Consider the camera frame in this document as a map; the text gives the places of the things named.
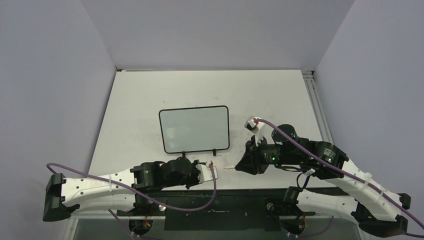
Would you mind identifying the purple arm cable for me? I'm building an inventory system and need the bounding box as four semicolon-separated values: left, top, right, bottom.
46;162;219;240
253;117;424;239

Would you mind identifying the black framed small whiteboard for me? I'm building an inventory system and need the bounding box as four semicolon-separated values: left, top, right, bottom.
158;105;230;155

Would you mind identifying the aluminium right side rail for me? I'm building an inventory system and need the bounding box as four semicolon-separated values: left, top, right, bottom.
301;70;345;180

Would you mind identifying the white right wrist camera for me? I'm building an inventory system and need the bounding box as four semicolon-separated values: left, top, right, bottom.
244;116;266;147

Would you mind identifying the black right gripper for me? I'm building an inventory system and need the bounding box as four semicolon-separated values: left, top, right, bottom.
235;134;299;174

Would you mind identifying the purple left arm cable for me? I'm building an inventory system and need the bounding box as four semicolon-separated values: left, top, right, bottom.
46;162;219;240

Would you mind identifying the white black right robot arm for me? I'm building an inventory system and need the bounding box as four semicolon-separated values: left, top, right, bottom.
235;118;411;238

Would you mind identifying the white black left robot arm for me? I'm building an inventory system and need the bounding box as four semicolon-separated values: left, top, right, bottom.
42;156;213;222

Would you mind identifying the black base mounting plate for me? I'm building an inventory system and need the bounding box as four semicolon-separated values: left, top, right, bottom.
117;188;302;231

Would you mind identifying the red capped whiteboard marker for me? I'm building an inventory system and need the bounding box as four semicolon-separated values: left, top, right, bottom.
223;165;236;170

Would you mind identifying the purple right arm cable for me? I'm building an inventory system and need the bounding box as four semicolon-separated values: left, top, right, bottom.
253;117;424;239

